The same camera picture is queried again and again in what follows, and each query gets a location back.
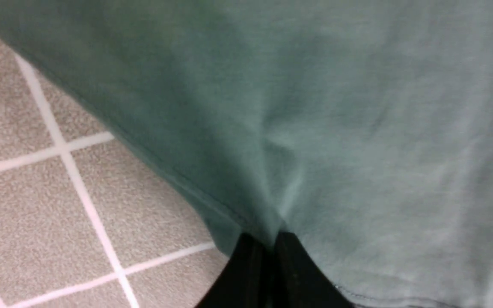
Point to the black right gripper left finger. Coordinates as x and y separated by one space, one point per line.
244 281

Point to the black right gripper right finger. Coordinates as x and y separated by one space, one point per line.
298 282

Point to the green long sleeve shirt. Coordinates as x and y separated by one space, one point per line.
365 127

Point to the grey checkered tablecloth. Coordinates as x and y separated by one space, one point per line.
84 224

